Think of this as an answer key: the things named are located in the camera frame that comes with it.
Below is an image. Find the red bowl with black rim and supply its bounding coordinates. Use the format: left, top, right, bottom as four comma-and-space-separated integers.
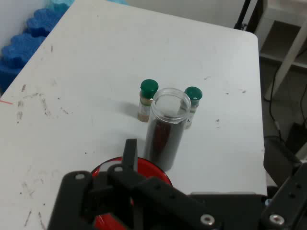
90, 156, 173, 230

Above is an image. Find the black cable on floor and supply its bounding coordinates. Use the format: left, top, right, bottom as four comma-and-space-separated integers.
263, 63, 288, 142

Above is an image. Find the black tripod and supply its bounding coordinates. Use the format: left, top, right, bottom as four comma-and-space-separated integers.
234, 0, 261, 33

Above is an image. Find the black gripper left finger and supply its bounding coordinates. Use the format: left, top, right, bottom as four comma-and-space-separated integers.
47, 138, 224, 230

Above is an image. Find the dark blue foam mat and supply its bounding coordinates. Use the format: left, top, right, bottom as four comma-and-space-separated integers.
25, 7, 62, 38
0, 33, 47, 94

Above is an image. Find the clear jar with black granules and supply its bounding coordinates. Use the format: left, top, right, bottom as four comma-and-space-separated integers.
143, 87, 192, 173

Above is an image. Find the light blue foam mat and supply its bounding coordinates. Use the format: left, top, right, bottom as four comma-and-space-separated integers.
47, 0, 75, 15

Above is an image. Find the green-capped spice bottle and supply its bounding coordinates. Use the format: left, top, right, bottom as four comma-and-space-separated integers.
137, 79, 159, 123
184, 86, 203, 130

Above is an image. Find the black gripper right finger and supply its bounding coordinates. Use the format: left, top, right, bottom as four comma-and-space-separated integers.
260, 161, 307, 230

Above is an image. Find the white shelf unit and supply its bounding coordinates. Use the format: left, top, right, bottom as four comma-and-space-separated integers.
253, 0, 307, 101

